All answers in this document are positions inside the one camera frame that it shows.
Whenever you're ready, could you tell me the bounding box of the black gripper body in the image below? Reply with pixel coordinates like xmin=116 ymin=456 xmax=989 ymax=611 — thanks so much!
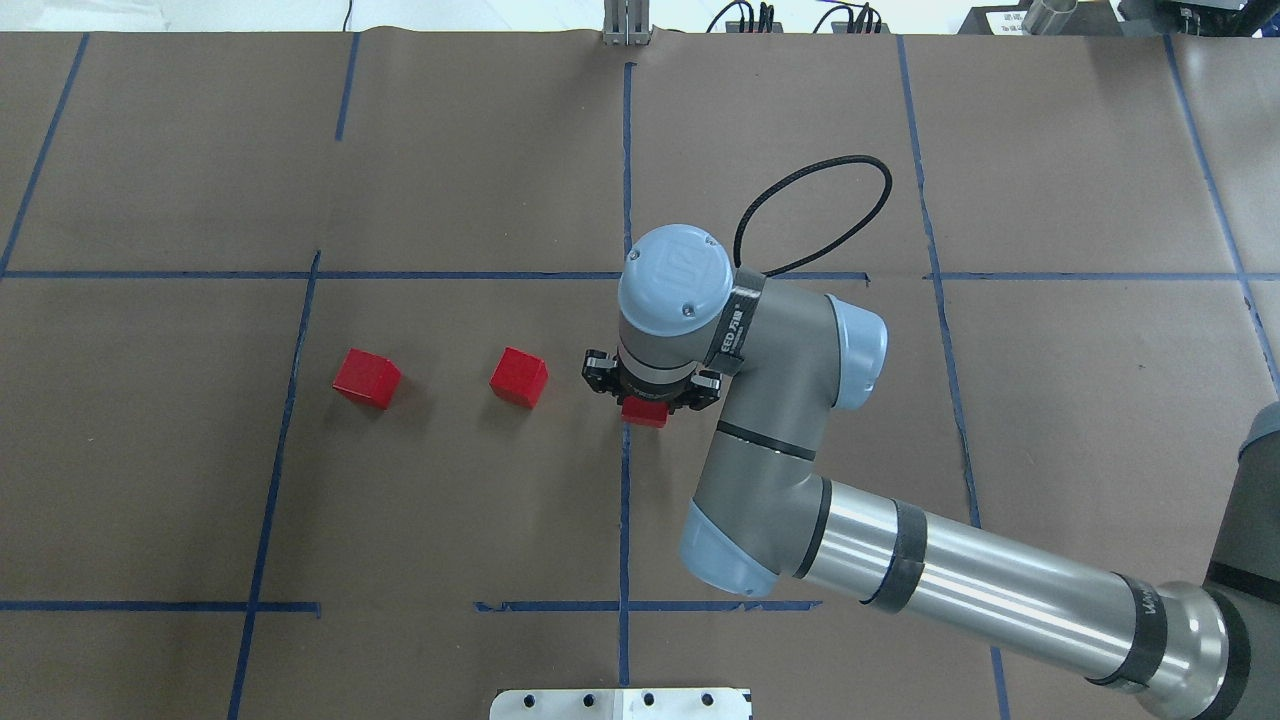
xmin=582 ymin=348 xmax=722 ymax=414

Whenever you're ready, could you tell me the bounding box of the red block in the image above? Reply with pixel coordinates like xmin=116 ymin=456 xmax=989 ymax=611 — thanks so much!
xmin=620 ymin=397 xmax=669 ymax=428
xmin=489 ymin=346 xmax=549 ymax=410
xmin=330 ymin=347 xmax=403 ymax=411

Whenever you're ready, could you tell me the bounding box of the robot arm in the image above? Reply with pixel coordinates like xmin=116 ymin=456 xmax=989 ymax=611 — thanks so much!
xmin=582 ymin=225 xmax=1277 ymax=719

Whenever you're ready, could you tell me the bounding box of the grey box with label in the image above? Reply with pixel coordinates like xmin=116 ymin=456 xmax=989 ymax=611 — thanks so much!
xmin=956 ymin=6 xmax=1028 ymax=36

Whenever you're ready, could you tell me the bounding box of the silver metal cylinder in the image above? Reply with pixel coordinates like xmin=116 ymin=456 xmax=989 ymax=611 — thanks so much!
xmin=1021 ymin=0 xmax=1079 ymax=36

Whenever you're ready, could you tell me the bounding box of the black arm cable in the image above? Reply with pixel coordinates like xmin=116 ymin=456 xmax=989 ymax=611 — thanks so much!
xmin=733 ymin=155 xmax=893 ymax=278

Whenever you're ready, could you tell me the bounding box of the white metal base plate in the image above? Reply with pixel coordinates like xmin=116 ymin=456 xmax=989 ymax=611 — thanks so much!
xmin=489 ymin=687 xmax=755 ymax=719

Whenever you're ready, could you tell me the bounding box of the aluminium post bracket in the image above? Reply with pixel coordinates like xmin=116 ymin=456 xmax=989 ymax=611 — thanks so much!
xmin=602 ymin=0 xmax=653 ymax=47

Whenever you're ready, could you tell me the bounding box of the black cable plugs left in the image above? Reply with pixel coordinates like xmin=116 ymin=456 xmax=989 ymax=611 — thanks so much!
xmin=705 ymin=1 xmax=785 ymax=35

